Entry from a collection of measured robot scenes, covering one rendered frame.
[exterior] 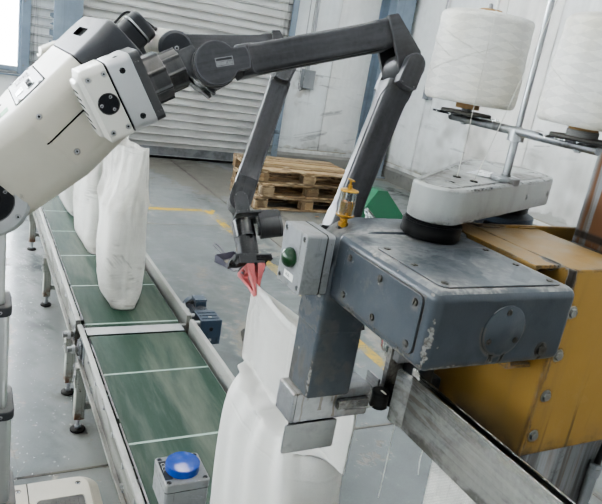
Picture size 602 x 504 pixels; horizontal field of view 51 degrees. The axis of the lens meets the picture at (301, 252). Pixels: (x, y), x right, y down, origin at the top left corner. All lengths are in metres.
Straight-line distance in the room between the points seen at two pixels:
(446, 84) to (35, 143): 0.75
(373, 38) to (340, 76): 8.31
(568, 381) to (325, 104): 8.61
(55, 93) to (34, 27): 7.00
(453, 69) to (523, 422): 0.59
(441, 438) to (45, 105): 0.88
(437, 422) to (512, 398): 0.14
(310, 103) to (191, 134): 1.83
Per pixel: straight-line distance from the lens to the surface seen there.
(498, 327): 0.81
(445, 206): 0.93
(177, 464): 1.18
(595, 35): 0.98
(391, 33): 1.28
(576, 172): 7.25
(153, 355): 2.54
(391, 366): 1.10
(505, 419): 1.08
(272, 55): 1.19
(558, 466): 1.31
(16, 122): 1.28
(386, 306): 0.80
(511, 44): 1.16
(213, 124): 8.79
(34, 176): 1.32
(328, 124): 9.58
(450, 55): 1.16
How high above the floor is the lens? 1.56
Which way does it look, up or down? 17 degrees down
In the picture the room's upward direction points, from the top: 10 degrees clockwise
